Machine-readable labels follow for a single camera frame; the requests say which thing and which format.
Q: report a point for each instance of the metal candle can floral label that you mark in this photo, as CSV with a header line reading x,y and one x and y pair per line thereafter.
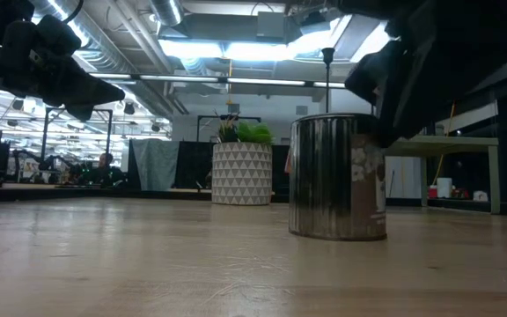
x,y
324,185

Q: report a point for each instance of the red container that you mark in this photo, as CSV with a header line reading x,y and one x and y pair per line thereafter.
x,y
433,192

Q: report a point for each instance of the ceiling strip light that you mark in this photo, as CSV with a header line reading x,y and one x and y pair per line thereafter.
x,y
183,78

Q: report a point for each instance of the person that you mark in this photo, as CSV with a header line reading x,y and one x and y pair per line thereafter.
x,y
104,171

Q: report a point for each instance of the black rig frame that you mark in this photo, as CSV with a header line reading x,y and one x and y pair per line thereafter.
x,y
45,145
211,117

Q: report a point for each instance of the silver ventilation duct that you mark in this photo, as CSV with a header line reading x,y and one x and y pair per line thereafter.
x,y
104,48

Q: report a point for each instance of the grey fabric cover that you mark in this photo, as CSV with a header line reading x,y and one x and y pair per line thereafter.
x,y
152,163

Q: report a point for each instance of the white bucket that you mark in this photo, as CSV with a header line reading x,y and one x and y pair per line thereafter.
x,y
444,188

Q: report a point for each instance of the succulent in white patterned pot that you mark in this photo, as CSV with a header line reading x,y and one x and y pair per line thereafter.
x,y
242,176

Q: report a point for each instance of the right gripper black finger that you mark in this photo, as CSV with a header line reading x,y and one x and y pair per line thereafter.
x,y
412,88
368,75

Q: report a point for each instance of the black partition panel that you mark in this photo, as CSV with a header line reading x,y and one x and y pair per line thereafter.
x,y
194,163

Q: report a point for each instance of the grey ceiling box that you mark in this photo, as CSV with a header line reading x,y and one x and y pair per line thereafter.
x,y
271,24

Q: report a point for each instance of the tall black candlestick holder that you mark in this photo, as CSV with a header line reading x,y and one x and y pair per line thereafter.
x,y
327,55

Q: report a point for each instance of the bright ceiling light panel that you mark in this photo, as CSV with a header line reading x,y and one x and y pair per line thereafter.
x,y
258,50

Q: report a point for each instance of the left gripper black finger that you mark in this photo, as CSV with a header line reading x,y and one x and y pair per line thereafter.
x,y
79,113
86,90

